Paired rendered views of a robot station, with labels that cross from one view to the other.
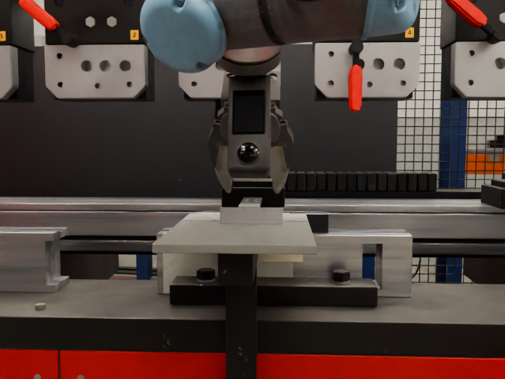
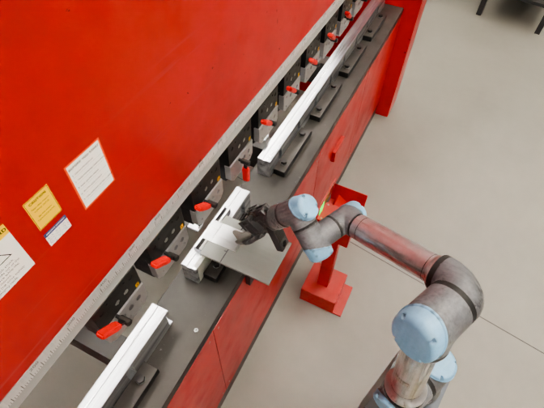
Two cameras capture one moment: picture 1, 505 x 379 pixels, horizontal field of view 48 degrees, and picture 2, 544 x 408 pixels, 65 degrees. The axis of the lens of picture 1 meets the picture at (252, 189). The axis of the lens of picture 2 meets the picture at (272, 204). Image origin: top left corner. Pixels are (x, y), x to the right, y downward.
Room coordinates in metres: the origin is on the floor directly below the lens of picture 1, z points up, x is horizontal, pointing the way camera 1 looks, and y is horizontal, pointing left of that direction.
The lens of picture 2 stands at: (0.38, 0.71, 2.24)
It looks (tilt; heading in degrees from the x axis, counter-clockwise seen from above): 52 degrees down; 292
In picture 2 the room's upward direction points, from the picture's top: 2 degrees clockwise
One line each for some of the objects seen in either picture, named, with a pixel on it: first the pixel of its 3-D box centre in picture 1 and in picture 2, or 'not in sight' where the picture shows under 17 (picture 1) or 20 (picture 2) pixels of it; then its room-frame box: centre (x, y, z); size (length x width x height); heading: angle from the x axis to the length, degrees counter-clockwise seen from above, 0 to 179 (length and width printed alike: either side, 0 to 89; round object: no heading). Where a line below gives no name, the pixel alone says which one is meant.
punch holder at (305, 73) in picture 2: not in sight; (303, 55); (0.85, -0.77, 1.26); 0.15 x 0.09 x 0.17; 87
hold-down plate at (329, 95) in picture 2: not in sight; (325, 100); (0.79, -0.99, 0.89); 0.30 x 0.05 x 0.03; 87
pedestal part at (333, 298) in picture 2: not in sight; (327, 288); (0.49, -0.46, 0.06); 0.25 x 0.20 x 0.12; 177
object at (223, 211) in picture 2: (263, 221); (213, 228); (0.89, -0.02, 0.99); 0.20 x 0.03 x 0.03; 87
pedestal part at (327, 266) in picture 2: not in sight; (329, 256); (0.52, -0.46, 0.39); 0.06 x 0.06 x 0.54; 87
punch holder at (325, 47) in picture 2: not in sight; (321, 31); (0.84, -0.97, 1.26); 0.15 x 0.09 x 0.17; 87
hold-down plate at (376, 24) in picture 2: not in sight; (374, 27); (0.75, -1.79, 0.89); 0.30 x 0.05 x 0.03; 87
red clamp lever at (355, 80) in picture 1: (355, 77); (244, 169); (0.82, -0.14, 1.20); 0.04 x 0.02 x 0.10; 177
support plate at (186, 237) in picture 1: (241, 230); (246, 248); (0.74, 0.01, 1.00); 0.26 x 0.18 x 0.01; 177
